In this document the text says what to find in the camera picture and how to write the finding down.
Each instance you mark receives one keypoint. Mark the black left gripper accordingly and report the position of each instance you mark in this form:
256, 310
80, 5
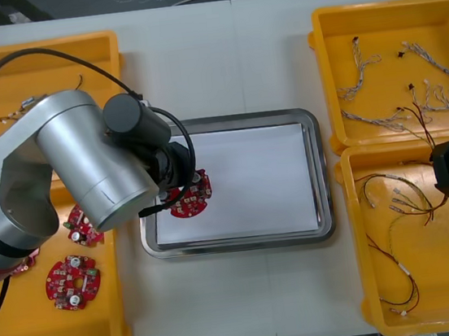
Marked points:
172, 162

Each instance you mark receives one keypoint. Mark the round red circuit board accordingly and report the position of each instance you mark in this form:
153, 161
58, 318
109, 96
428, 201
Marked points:
87, 234
190, 207
25, 267
64, 278

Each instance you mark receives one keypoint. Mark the steel tray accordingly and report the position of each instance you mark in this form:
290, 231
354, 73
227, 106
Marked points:
320, 172

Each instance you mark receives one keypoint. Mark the silver-grey and black left arm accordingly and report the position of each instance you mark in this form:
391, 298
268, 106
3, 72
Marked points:
83, 152

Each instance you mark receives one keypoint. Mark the white paper sheet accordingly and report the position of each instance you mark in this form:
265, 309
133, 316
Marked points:
250, 181

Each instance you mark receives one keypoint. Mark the pile of small metal solenoids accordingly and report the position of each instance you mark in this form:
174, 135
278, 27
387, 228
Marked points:
28, 101

